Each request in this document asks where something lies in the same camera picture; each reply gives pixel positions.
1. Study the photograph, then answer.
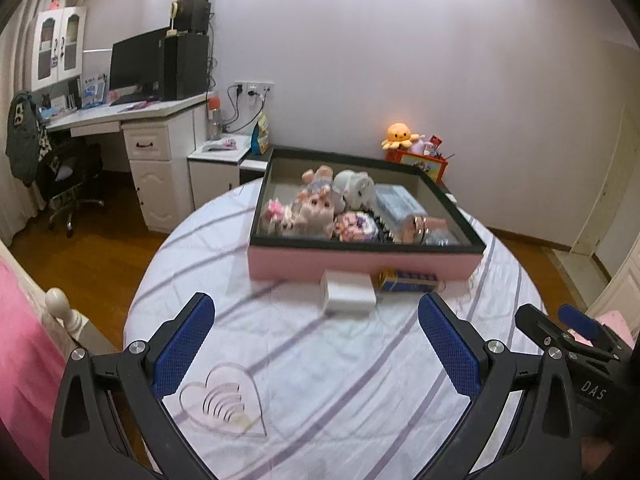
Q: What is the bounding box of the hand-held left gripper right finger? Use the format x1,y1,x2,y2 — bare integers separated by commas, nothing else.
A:
417,291,583,480

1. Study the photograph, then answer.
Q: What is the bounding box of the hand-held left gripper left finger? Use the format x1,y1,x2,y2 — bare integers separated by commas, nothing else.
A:
48,291,216,480

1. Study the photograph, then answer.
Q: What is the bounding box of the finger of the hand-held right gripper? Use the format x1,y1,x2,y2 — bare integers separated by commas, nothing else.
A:
558,303,637,350
515,304,622,362

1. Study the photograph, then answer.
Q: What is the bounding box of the blue and gold tin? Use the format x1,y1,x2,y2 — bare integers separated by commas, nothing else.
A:
376,268,446,294

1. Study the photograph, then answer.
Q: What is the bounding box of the white cardboard box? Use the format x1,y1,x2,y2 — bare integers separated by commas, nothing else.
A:
320,270,377,317

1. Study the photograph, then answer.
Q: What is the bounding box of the rose gold metal cup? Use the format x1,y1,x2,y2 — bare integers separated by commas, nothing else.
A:
400,214,451,246

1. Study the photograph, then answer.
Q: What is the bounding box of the pink storage box black rim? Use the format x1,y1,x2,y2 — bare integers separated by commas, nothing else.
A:
247,146,487,282

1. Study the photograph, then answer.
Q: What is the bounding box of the black hair claw clip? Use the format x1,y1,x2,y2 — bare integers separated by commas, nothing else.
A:
367,207,397,242

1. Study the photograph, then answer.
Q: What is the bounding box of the clear plastic packet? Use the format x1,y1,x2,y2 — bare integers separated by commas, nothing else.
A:
374,184,426,231

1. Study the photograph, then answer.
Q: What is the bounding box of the pastel building block toy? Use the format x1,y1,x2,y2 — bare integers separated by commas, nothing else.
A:
334,211,378,242

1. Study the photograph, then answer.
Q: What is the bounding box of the pink and white block figure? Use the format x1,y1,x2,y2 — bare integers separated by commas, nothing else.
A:
264,199,287,233

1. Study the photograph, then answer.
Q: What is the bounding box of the big-eyed fluffy doll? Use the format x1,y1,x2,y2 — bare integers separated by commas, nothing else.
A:
280,195,337,238

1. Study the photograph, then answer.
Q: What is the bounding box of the white plush toy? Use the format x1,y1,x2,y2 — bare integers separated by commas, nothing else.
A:
332,170,376,211

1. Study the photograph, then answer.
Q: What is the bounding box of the small doll with blue dress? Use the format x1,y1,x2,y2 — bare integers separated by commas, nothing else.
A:
300,166,336,197

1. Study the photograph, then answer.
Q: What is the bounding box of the pink printed quilt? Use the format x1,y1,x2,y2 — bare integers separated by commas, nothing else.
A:
595,310,639,347

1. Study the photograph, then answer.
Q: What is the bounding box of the clear acrylic heart holder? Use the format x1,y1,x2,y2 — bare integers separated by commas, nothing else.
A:
179,362,268,440

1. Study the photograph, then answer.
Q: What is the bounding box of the white bedpost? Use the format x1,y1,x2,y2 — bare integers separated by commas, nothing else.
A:
45,287,118,356

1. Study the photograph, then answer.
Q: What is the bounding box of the plain pink bedcover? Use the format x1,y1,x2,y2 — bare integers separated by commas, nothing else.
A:
0,260,68,480

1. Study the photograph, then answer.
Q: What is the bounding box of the small white bedside cabinet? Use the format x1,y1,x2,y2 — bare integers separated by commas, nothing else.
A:
187,134,273,211

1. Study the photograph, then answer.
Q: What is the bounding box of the red printed storage box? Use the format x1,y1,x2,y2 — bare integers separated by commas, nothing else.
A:
385,146,449,185

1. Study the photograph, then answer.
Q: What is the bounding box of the white desk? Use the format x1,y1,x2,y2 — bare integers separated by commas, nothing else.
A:
45,92,216,233

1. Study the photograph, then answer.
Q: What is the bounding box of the black office chair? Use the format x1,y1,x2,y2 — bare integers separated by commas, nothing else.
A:
35,135,106,233

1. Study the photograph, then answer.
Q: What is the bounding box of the orange octopus plush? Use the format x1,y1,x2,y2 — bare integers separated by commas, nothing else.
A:
381,123,418,150

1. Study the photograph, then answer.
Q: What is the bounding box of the snack bag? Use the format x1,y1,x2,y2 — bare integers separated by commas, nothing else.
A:
250,114,271,155

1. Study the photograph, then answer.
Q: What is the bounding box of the red-capped bottle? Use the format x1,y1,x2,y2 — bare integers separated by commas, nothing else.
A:
207,92,224,141

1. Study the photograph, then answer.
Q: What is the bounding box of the black keyboard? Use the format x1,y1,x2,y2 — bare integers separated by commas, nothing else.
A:
110,92,158,107

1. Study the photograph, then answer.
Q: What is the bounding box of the dark jacket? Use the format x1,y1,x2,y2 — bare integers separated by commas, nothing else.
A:
6,91,48,186

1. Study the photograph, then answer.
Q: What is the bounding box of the blue box on desk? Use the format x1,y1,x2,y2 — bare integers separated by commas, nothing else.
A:
81,74,108,108

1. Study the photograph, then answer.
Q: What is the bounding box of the black computer tower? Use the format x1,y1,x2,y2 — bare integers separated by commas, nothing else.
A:
162,34,210,102

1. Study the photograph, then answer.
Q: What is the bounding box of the black computer monitor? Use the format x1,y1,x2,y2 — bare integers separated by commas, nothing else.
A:
108,27,168,103

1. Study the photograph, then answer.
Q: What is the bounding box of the beige curtain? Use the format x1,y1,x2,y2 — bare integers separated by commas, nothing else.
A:
0,0,56,246

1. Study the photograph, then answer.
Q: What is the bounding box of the black speaker box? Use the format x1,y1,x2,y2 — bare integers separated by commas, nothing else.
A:
176,0,212,36

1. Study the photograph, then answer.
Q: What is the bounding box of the black power cable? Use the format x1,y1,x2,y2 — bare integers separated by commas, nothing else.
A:
222,85,266,133

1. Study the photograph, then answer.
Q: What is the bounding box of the white wall outlet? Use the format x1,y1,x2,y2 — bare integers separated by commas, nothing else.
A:
234,80,275,98

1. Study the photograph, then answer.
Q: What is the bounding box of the white wall cabinet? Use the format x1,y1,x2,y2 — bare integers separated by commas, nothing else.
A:
31,6,87,93

